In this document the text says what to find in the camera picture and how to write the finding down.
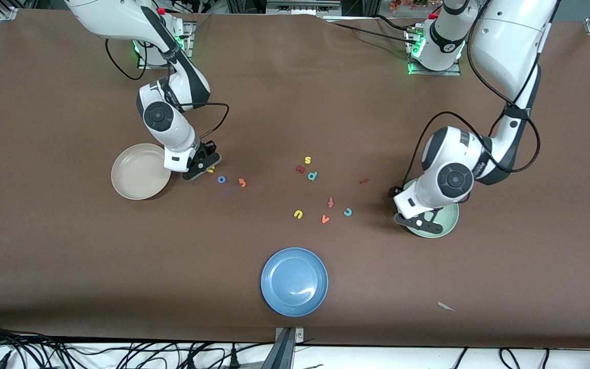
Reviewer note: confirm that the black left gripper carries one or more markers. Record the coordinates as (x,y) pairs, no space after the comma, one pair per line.
(394,192)

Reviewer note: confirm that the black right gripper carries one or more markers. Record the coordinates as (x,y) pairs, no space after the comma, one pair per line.
(205,151)

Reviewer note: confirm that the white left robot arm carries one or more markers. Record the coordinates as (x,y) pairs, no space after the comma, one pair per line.
(510,41)

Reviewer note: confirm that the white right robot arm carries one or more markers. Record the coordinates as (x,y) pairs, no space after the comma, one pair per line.
(121,15)

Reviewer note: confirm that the green plate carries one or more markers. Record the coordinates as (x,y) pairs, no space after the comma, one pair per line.
(451,220)

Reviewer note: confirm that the beige brown plate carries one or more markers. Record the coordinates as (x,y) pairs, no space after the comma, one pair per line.
(139,171)

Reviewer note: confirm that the yellow letter u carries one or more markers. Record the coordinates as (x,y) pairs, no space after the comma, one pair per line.
(301,214)

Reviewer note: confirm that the white paper scrap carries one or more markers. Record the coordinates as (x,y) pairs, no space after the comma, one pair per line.
(445,306)

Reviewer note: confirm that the blue plate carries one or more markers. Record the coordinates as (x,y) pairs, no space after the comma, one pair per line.
(294,282)

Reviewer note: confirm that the grey power strip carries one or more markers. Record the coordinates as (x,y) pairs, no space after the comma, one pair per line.
(302,7)

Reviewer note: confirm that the orange flowery object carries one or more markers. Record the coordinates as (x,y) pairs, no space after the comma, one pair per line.
(407,4)

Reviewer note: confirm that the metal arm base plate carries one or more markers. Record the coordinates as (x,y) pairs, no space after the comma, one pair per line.
(436,73)
(187,61)

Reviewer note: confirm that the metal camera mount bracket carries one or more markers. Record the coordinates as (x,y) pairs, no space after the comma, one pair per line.
(285,348)

